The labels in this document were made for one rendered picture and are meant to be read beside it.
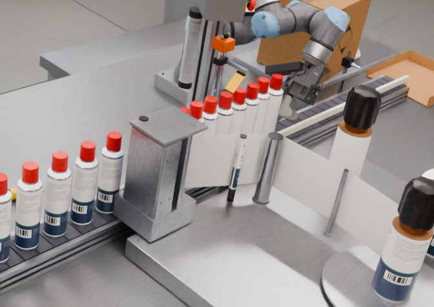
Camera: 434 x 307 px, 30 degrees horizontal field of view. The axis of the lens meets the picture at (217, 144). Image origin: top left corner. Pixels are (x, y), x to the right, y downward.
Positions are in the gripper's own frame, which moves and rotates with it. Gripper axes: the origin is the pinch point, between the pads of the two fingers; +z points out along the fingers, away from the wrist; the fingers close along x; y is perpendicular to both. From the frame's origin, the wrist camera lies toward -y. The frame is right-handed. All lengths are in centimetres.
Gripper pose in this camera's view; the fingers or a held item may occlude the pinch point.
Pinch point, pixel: (273, 119)
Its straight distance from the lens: 231.3
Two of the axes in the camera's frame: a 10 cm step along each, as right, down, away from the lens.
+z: -4.7, 8.8, 1.0
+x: 5.0, 1.7, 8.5
